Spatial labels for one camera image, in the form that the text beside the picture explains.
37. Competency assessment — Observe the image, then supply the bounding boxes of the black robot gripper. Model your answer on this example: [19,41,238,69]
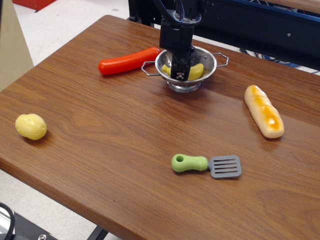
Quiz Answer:
[159,9,202,81]

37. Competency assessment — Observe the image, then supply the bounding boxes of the yellow toy banana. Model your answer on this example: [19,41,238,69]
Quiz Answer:
[162,63,204,81]

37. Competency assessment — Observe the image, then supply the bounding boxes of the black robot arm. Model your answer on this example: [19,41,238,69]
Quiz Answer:
[154,0,209,81]

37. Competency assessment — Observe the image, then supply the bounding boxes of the steel colander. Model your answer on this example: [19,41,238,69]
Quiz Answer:
[141,46,229,93]

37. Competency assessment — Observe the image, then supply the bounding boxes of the red toy hot dog sausage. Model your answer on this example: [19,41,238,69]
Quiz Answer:
[98,47,161,76]

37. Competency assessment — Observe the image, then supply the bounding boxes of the toy bread loaf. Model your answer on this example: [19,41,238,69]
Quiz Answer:
[244,85,285,139]

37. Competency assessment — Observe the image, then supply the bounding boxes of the red box on floor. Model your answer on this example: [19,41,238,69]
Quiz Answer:
[12,0,56,11]

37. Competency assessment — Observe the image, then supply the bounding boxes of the yellow toy potato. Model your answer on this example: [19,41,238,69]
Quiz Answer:
[15,113,47,140]

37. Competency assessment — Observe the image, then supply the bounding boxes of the light wooden panel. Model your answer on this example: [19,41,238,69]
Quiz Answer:
[0,0,34,90]

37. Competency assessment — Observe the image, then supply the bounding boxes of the black metal table stand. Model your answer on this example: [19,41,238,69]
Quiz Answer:
[0,207,108,240]

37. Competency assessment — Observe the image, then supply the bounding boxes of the green handled grey toy spatula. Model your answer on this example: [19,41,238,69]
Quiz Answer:
[171,153,242,179]

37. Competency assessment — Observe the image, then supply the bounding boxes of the dark blue metal frame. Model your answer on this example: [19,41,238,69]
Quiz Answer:
[128,0,320,70]

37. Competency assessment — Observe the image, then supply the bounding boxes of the black braided cable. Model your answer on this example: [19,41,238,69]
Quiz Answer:
[0,202,16,240]

